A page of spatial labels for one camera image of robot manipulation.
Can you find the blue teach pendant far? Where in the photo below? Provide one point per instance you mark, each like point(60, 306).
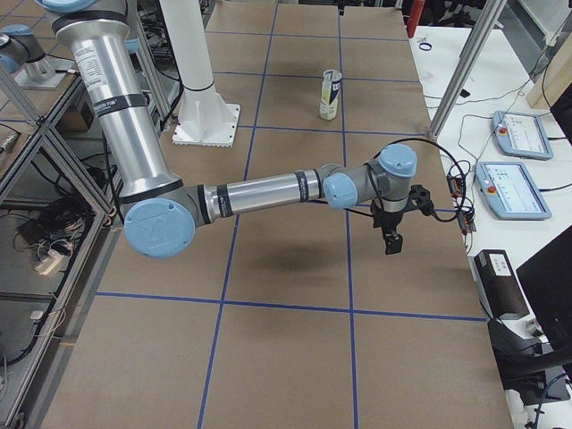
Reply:
point(521, 135)

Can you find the black monitor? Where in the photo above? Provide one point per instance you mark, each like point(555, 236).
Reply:
point(546, 281)

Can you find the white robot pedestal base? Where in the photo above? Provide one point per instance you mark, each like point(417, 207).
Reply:
point(204, 118)

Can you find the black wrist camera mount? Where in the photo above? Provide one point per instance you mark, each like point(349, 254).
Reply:
point(419, 198)

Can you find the blue teach pendant near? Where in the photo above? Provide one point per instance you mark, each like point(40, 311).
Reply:
point(510, 192)

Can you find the aluminium frame post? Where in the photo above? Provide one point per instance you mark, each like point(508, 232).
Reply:
point(467, 59)

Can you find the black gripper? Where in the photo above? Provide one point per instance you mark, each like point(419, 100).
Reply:
point(387, 221)

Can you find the white blue tennis ball can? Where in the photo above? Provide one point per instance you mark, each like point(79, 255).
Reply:
point(331, 87)

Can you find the blue teach pendant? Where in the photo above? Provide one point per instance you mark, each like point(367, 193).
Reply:
point(510, 192)
point(521, 135)

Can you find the black box with label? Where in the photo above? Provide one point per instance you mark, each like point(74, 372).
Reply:
point(504, 297)

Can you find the wooden board upright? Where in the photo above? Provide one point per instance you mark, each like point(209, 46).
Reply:
point(556, 77)

